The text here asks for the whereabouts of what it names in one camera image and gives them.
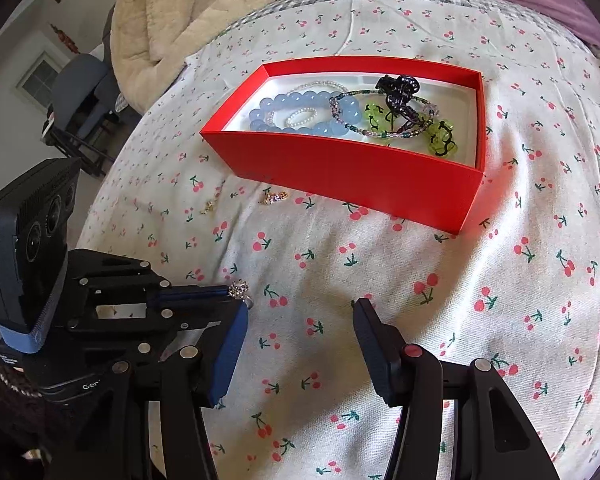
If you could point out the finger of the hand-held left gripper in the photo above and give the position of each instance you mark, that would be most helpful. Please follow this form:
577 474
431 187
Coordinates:
120 272
190 312

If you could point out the white framed window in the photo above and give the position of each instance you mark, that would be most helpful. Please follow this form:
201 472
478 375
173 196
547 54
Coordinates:
40 77

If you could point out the small gold earring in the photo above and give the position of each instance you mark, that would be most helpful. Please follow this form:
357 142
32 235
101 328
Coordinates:
275 198
208 206

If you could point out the dark grey chair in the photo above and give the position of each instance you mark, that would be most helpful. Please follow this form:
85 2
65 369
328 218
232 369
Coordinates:
80 80

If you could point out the black hair claw clip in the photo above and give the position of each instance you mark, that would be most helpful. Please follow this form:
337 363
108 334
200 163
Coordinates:
397 92

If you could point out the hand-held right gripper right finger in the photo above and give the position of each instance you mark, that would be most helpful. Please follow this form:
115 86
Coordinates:
375 355

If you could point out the red cardboard box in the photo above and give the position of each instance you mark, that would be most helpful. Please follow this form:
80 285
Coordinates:
355 180

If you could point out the red wall ornament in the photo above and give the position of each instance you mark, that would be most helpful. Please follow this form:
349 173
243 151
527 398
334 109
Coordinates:
66 40

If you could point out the beige fleece blanket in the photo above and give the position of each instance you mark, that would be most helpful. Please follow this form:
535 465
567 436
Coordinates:
190 10

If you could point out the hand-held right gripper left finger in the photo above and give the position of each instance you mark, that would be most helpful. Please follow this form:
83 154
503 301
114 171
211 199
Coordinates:
227 350

